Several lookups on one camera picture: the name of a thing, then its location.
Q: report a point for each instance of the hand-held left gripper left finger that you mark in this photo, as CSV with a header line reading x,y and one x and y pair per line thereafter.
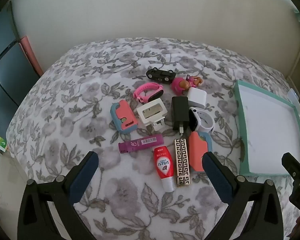
x,y
83,177

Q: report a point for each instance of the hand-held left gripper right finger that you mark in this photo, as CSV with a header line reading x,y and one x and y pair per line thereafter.
x,y
216,177

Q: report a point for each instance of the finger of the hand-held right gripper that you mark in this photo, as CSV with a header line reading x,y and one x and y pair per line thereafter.
x,y
296,170

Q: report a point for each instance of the blue and coral case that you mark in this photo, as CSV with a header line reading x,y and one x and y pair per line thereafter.
x,y
125,117
196,152

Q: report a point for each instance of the teal rimmed white tray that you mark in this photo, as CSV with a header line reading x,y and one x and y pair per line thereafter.
x,y
265,130

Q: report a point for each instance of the red and white bottle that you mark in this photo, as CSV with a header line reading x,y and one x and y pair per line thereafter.
x,y
163,166

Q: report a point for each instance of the white smartwatch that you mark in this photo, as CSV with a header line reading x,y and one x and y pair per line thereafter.
x,y
193,117

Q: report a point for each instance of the purple tube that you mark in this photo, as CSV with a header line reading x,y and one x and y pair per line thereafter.
x,y
140,144

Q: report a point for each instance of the black wall charger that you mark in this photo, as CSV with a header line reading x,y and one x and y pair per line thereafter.
x,y
180,112

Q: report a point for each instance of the white charger cube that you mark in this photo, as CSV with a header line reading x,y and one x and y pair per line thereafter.
x,y
197,97

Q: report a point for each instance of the white rectangular frame adapter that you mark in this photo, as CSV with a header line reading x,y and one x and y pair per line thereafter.
x,y
152,111

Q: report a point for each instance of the pink dog figurine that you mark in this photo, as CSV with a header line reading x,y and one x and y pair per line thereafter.
x,y
178,85

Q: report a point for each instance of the pink smart band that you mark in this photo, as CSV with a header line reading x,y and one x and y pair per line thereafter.
x,y
150,87

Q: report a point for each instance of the black toy car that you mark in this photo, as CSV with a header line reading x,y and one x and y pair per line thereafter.
x,y
161,74

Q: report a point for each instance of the white plastic container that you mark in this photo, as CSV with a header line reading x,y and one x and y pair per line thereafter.
x,y
293,96

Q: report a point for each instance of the floral printed blanket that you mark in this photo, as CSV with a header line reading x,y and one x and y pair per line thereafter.
x,y
90,80

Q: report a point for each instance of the dark cabinet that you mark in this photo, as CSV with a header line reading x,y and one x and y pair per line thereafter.
x,y
5,67

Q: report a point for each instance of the pink board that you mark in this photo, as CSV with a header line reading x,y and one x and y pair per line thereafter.
x,y
30,52

